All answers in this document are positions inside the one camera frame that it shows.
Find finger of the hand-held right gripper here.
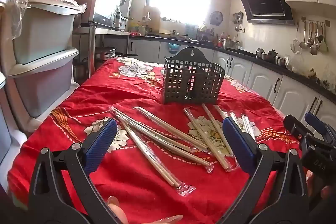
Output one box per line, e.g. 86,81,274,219
283,115,308,142
304,112,329,136

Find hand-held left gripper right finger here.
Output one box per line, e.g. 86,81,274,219
219,116,311,224

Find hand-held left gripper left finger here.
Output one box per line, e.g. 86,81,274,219
28,118,124,224

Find dark grey utensil basket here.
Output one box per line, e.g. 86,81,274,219
162,47,225,105

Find row of hanging kitchen utensils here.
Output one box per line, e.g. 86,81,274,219
290,17,332,56

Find person's right hand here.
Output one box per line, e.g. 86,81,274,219
306,170,336,201

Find person's left hand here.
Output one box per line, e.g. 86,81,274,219
107,196,183,224

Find clear plastic bag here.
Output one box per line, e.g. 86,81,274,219
285,52,317,77

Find red floral tablecloth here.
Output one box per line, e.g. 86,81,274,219
7,57,302,224

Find small steel lidded pot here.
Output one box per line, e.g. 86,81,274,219
73,61,88,78

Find black kitchen countertop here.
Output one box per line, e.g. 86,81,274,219
129,32,336,101

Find stacked steel pots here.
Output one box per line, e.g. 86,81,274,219
94,46,117,61

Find black frying pan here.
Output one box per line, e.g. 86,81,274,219
115,52,138,59

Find large steel stockpot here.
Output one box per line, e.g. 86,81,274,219
223,39,239,50

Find steel kitchen shelf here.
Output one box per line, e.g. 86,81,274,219
72,25,130,77

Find small hanging utensil rack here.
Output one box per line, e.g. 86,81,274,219
232,11,243,31

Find small round fan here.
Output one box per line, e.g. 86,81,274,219
209,11,223,26

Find wooden cutting board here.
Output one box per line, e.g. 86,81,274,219
143,5,161,35

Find clear plastic bin liner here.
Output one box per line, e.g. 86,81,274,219
0,0,88,39

